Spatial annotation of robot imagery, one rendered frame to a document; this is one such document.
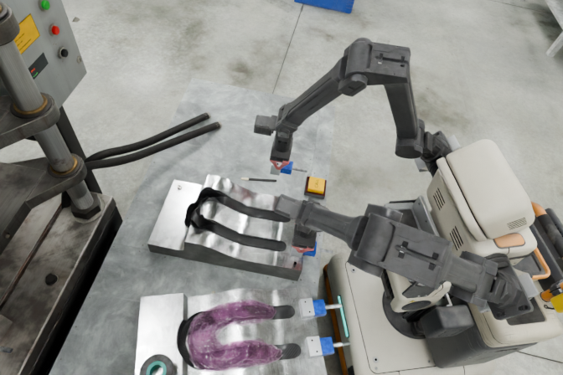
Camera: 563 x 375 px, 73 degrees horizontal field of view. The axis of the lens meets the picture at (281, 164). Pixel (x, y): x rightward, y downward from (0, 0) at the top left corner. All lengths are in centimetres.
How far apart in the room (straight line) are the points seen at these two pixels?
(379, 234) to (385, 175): 211
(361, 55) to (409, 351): 142
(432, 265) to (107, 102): 268
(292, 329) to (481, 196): 64
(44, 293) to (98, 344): 25
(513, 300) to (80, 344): 113
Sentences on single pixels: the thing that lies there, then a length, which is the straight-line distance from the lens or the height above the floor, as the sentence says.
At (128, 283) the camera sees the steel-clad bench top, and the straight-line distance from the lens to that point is 133.
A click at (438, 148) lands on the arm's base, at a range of 120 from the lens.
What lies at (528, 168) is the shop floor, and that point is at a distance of 338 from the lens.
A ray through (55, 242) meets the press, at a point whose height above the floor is 79.
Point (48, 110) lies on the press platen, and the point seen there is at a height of 129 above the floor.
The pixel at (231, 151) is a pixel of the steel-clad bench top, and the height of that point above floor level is 80.
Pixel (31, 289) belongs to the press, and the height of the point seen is 78.
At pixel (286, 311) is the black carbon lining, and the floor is 85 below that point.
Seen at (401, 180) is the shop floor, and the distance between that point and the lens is 274.
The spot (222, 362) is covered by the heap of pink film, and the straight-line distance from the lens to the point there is 113.
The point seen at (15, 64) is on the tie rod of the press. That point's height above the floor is 143.
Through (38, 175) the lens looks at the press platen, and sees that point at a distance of 131.
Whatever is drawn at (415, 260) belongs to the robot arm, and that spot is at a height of 150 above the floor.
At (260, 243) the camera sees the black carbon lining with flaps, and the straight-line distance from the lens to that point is 126.
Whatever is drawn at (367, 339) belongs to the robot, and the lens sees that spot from 188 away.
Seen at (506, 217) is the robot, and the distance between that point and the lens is 98.
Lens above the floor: 201
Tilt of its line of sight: 52 degrees down
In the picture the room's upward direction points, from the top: 11 degrees clockwise
